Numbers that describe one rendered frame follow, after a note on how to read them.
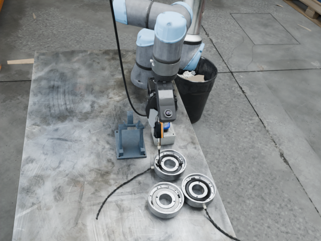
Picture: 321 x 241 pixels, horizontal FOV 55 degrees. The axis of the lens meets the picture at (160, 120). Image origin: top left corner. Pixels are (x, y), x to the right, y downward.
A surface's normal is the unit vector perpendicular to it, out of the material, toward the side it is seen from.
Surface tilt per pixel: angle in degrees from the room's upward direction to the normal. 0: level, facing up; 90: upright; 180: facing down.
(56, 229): 0
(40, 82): 0
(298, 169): 0
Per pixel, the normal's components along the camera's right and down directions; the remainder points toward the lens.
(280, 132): 0.11, -0.71
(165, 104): 0.22, -0.24
